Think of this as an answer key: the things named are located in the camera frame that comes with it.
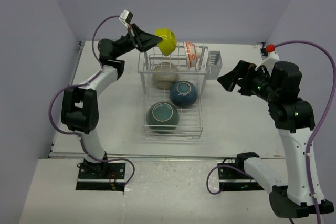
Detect beige bowl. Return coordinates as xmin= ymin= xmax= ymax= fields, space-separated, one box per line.
xmin=152 ymin=62 xmax=180 ymax=90

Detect grey cutlery holder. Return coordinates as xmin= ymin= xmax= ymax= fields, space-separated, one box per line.
xmin=208 ymin=51 xmax=223 ymax=80

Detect white wire dish rack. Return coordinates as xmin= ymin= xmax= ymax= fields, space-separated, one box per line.
xmin=138 ymin=42 xmax=212 ymax=139

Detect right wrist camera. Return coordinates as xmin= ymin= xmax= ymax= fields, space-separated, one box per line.
xmin=256 ymin=44 xmax=280 ymax=70

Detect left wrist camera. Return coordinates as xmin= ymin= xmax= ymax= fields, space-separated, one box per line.
xmin=119 ymin=9 xmax=133 ymax=27

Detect yellow bowl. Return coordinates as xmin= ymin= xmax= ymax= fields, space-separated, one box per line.
xmin=155 ymin=28 xmax=177 ymax=56

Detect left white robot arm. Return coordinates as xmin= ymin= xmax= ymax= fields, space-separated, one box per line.
xmin=61 ymin=24 xmax=163 ymax=178

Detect dark green bowl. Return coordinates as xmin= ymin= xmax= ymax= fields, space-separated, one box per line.
xmin=146 ymin=102 xmax=180 ymax=134

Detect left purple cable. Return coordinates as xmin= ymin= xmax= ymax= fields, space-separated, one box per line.
xmin=49 ymin=15 xmax=136 ymax=190

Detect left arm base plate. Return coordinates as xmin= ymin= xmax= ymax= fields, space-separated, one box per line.
xmin=76 ymin=161 xmax=126 ymax=192

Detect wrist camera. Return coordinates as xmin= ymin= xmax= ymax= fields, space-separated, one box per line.
xmin=256 ymin=44 xmax=280 ymax=70
xmin=119 ymin=9 xmax=133 ymax=27

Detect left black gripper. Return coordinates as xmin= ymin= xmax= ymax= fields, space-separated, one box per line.
xmin=114 ymin=24 xmax=162 ymax=58

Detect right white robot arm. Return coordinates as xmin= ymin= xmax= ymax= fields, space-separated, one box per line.
xmin=217 ymin=60 xmax=334 ymax=219

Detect blue bowl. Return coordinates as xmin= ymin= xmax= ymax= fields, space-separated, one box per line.
xmin=170 ymin=81 xmax=198 ymax=108

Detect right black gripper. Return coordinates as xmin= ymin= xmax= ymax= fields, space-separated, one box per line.
xmin=218 ymin=59 xmax=280 ymax=103

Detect white orange patterned bowl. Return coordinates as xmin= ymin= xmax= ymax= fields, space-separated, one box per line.
xmin=183 ymin=41 xmax=202 ymax=68

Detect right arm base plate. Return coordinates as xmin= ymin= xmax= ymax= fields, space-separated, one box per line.
xmin=217 ymin=167 xmax=263 ymax=192

